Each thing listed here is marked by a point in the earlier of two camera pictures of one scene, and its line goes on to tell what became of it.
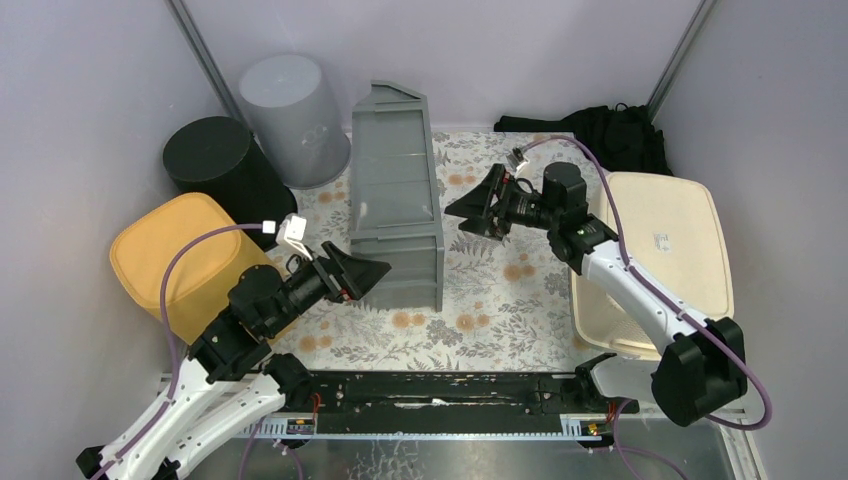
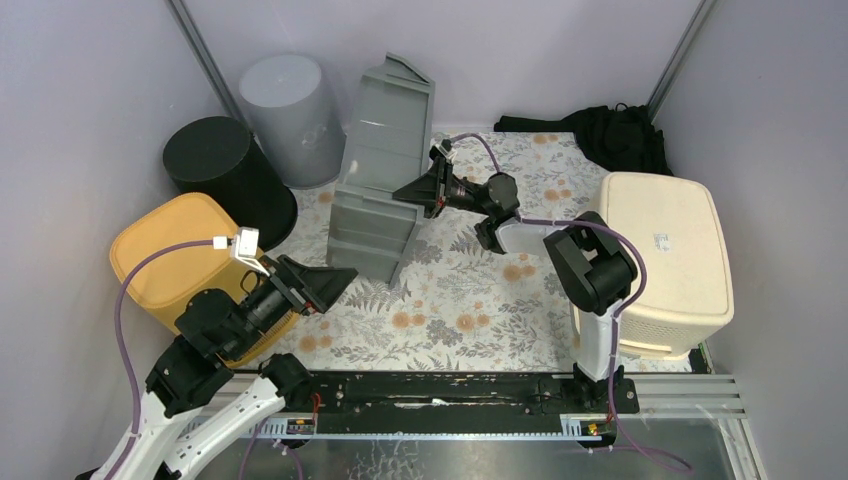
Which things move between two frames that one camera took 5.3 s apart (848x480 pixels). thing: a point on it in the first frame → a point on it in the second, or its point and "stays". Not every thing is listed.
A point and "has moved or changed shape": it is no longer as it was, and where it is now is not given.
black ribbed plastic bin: [218, 157] stays
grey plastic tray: [395, 214] has moved or changed shape
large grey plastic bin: [291, 116] stays
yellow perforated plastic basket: [201, 275] stays
